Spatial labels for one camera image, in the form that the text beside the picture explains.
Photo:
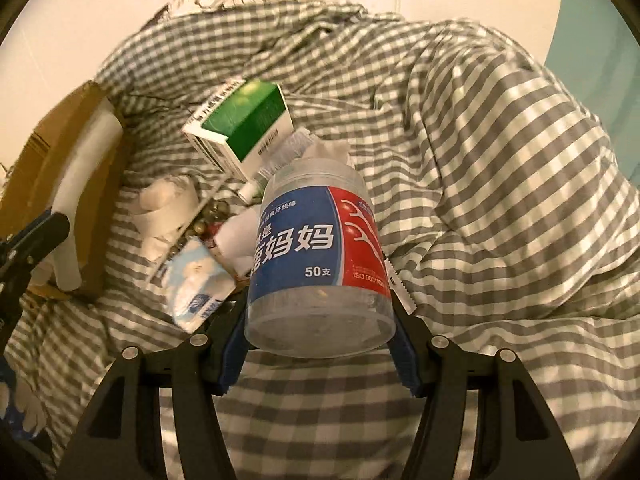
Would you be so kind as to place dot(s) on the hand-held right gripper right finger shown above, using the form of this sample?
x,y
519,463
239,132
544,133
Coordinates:
x,y
402,360

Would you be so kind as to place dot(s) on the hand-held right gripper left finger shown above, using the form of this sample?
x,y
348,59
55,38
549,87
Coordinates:
x,y
230,355

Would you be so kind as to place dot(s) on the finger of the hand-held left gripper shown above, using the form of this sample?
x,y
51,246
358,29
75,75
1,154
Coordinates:
x,y
45,227

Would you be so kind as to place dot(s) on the brown cardboard box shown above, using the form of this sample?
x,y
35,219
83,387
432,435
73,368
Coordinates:
x,y
55,125

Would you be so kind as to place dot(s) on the clear floss pick jar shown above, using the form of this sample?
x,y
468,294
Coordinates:
x,y
300,240

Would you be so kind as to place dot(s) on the green white carton box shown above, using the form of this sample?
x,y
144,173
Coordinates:
x,y
240,120

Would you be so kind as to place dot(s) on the white serrated sachet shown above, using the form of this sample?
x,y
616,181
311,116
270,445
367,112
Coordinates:
x,y
400,285

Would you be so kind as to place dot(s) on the blue white tissue pack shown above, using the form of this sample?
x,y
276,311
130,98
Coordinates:
x,y
195,280

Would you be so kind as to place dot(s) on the white folded paper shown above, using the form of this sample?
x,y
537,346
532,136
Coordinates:
x,y
240,240

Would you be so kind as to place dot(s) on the white crumpled tissue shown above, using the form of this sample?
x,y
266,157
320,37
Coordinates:
x,y
160,210

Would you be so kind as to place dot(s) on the small white bottle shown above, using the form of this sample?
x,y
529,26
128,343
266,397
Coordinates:
x,y
250,191

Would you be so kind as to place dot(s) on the grey white checked blanket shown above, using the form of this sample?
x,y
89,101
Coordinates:
x,y
475,160

